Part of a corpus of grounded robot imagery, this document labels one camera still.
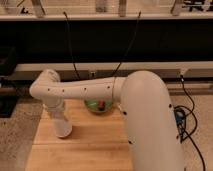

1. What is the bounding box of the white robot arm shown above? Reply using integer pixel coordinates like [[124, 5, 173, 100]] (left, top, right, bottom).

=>
[[30, 69, 185, 171]]

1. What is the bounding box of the red brown object in bowl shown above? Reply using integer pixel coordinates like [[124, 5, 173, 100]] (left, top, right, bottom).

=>
[[97, 101, 106, 111]]

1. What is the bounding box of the green bowl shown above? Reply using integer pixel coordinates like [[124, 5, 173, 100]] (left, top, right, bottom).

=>
[[84, 100, 113, 114]]

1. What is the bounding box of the blue connector box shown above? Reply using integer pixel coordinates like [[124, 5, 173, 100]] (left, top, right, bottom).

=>
[[174, 111, 185, 127]]

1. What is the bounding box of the black equipment at left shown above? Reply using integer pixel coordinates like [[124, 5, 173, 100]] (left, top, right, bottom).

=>
[[0, 46, 19, 118]]

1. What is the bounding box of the wall power outlet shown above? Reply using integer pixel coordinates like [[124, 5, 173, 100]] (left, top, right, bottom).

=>
[[89, 71, 97, 79]]

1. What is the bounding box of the right black hanging cable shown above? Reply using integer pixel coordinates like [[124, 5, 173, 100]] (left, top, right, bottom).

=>
[[111, 10, 142, 78]]

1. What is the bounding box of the black hanging cable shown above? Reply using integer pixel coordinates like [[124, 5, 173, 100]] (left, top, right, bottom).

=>
[[111, 10, 142, 78], [62, 11, 82, 82]]

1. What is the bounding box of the left black hanging cable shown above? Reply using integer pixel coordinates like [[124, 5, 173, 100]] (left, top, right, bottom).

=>
[[62, 11, 82, 82]]

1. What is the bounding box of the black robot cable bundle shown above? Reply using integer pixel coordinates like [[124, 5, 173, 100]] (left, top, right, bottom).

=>
[[173, 74, 208, 171]]

